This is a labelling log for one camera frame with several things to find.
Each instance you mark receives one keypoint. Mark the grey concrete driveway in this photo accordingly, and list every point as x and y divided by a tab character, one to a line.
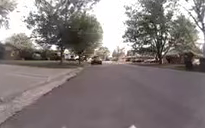
13	78

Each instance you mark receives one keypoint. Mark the dark grey asphalt road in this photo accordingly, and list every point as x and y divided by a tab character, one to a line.
123	96

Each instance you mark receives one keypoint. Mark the dark car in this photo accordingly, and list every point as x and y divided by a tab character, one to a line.
96	60

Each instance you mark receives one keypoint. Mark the pale concrete kerb strip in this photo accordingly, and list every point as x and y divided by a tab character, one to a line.
26	96

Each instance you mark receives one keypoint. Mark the robot's own part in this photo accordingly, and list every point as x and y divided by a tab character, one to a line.
132	126

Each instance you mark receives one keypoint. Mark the large leafy tree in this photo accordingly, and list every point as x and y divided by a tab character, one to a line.
56	23
156	26
85	33

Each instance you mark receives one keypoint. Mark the low house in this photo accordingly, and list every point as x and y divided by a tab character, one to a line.
13	52
176	57

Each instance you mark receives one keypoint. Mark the grass lawn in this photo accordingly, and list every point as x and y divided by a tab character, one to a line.
163	65
40	63

